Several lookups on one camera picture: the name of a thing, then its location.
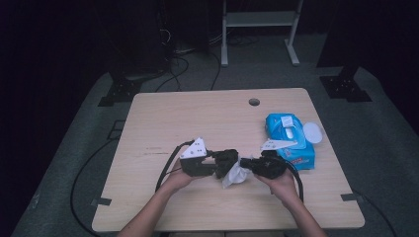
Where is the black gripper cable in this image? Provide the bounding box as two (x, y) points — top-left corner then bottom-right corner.
(283, 161), (304, 203)
(154, 139), (196, 193)

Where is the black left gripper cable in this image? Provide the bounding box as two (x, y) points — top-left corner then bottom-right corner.
(154, 139), (196, 193)

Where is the black floor cable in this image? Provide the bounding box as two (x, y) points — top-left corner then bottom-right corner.
(209, 51), (222, 92)
(350, 188), (400, 237)
(69, 137), (115, 237)
(154, 55), (191, 93)

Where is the white metal stand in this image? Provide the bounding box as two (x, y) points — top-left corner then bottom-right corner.
(220, 0), (304, 68)

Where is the white wet wipe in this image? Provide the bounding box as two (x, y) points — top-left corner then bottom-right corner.
(221, 157), (256, 190)

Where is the dark equipment cabinet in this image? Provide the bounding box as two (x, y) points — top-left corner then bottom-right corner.
(108, 0), (174, 78)

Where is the black tape square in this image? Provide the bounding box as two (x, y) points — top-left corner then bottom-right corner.
(106, 119), (126, 140)

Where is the gray tape strip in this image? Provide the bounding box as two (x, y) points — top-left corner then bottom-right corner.
(90, 197), (113, 207)
(340, 193), (365, 202)

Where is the blue wet wipes pack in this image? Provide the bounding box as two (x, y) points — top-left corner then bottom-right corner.
(265, 113), (324, 172)

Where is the black stand base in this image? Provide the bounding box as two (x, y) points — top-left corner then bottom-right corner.
(318, 65), (374, 103)
(97, 77), (143, 108)

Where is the person's left hand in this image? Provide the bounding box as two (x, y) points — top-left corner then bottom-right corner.
(161, 157), (199, 196)

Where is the person's right hand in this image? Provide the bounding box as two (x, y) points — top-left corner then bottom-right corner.
(255, 167), (302, 210)

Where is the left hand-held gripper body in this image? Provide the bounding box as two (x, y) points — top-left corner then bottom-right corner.
(179, 137), (218, 178)

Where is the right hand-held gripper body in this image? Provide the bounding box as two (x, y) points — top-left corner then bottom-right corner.
(255, 139), (298, 181)

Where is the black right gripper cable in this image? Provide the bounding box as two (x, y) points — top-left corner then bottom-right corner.
(283, 161), (304, 203)

